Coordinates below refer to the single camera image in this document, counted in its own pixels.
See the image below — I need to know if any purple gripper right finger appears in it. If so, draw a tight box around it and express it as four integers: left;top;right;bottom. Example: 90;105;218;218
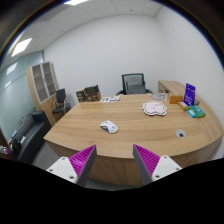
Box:
133;144;181;185

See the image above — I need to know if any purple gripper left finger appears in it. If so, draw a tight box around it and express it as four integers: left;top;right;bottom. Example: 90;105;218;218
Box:
47;145;97;187

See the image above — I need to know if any large wooden desk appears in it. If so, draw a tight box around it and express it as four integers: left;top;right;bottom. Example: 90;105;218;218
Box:
45;94;224;185

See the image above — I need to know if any black leather sofa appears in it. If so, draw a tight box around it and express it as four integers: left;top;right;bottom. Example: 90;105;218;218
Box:
10;111;51;164

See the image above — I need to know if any black side chair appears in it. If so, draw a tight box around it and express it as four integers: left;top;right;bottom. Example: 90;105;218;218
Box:
52;89;71;114

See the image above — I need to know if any blue small box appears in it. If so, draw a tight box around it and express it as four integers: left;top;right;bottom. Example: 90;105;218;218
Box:
187;110;196;118

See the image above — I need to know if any yellow small box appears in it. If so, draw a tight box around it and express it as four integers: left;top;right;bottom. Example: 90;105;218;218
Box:
178;102;189;111

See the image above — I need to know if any round glass ashtray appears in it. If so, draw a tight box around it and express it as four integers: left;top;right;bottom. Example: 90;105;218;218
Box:
150;93;168;101

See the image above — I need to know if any wooden tissue box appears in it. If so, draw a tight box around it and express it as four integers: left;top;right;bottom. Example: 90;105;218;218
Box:
168;94;183;104

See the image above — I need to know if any green box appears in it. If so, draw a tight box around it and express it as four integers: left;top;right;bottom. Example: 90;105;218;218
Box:
190;106;205;118

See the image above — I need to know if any green white booklet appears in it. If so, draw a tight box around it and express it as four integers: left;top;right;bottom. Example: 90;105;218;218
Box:
100;96;120;103

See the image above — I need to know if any wooden side cabinet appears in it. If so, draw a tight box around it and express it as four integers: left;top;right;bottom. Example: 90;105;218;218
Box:
158;80;185;95

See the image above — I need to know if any black mesh office chair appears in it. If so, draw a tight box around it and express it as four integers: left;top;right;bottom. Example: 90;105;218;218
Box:
117;73;151;95

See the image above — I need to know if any wooden glass-door cabinet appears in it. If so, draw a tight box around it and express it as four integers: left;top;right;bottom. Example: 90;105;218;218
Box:
27;62;57;124

